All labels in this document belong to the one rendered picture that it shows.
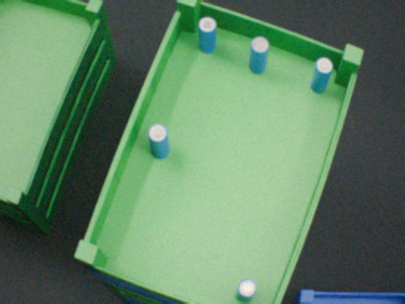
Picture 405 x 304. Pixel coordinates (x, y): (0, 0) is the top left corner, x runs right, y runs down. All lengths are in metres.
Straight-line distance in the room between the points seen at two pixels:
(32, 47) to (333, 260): 0.55
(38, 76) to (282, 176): 0.45
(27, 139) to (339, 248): 0.50
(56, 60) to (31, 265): 0.33
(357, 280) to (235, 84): 0.48
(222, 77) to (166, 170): 0.12
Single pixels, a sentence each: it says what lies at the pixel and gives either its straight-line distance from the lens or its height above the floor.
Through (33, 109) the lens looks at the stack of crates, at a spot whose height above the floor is 0.16.
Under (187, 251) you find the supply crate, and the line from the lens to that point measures 0.90.
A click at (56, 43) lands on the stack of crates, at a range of 1.24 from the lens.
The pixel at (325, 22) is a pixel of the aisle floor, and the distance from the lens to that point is 1.42.
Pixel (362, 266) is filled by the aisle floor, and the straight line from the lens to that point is 1.32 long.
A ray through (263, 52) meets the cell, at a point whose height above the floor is 0.47.
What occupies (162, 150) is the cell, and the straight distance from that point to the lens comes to 0.89.
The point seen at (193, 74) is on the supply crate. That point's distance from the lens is 0.94.
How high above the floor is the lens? 1.29
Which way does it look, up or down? 75 degrees down
